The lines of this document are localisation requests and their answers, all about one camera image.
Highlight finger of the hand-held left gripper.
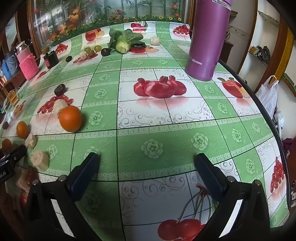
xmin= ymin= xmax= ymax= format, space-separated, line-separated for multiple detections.
xmin=0 ymin=145 xmax=28 ymax=163

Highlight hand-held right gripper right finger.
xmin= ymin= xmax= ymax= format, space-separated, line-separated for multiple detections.
xmin=194 ymin=152 xmax=271 ymax=241

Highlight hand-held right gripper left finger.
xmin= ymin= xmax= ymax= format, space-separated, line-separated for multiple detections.
xmin=23 ymin=152 xmax=103 ymax=241

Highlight small orange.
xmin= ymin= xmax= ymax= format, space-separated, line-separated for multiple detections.
xmin=1 ymin=138 xmax=12 ymax=151
xmin=17 ymin=121 xmax=29 ymax=139

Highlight large orange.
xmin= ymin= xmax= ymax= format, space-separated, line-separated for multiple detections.
xmin=58 ymin=105 xmax=83 ymax=132

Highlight clear pack of crackers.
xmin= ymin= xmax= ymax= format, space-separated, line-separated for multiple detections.
xmin=7 ymin=89 xmax=20 ymax=105

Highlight dark red jujube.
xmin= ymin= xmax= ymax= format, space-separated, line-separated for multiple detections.
xmin=54 ymin=84 xmax=66 ymax=96

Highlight fruit print green tablecloth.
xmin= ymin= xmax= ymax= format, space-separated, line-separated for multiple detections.
xmin=0 ymin=21 xmax=292 ymax=241

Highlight grey-blue thermos jug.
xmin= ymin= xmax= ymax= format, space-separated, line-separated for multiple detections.
xmin=2 ymin=52 xmax=20 ymax=80

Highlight pink crochet sleeved bottle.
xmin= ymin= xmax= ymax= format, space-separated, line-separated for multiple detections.
xmin=16 ymin=41 xmax=39 ymax=80

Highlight black jar with red label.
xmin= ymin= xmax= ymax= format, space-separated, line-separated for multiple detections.
xmin=43 ymin=51 xmax=60 ymax=69

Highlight white plastic bag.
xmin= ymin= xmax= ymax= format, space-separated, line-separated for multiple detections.
xmin=255 ymin=75 xmax=279 ymax=116

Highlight dark shoes on shelf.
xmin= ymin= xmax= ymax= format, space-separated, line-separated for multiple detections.
xmin=250 ymin=45 xmax=271 ymax=64

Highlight purple thermos bottle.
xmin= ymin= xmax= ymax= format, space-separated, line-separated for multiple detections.
xmin=185 ymin=0 xmax=233 ymax=81

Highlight green bok choy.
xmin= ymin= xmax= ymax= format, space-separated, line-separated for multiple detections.
xmin=109 ymin=29 xmax=147 ymax=54

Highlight glass panel with artificial flowers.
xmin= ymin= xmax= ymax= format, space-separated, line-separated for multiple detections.
xmin=28 ymin=0 xmax=192 ymax=47

